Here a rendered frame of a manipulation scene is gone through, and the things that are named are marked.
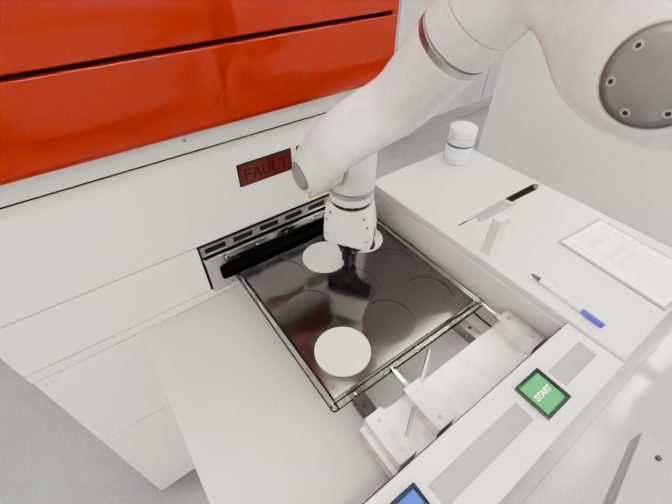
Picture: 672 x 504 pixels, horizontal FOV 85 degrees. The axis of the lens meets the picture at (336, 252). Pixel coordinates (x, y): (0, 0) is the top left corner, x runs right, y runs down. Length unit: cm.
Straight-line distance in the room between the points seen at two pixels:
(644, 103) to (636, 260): 68
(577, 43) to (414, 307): 55
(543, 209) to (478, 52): 60
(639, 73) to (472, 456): 46
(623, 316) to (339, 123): 58
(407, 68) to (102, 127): 39
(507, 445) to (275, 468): 35
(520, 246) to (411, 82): 49
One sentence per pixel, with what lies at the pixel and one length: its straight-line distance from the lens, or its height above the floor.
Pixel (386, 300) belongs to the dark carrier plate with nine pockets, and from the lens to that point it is 75.
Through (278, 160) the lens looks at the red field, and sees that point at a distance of 76.
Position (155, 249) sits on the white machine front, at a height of 101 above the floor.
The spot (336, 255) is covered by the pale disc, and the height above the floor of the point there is 90.
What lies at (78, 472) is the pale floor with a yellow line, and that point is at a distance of 179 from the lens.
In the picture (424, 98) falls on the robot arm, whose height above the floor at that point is 131.
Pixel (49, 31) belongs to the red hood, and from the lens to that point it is 56.
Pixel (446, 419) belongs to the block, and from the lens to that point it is 64.
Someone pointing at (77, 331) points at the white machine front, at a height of 90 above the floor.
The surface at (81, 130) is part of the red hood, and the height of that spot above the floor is 127.
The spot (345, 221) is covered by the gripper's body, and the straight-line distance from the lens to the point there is 70.
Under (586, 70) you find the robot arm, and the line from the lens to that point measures 29.
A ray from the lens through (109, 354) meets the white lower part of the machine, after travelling 92.
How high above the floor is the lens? 148
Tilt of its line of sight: 44 degrees down
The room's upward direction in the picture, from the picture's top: straight up
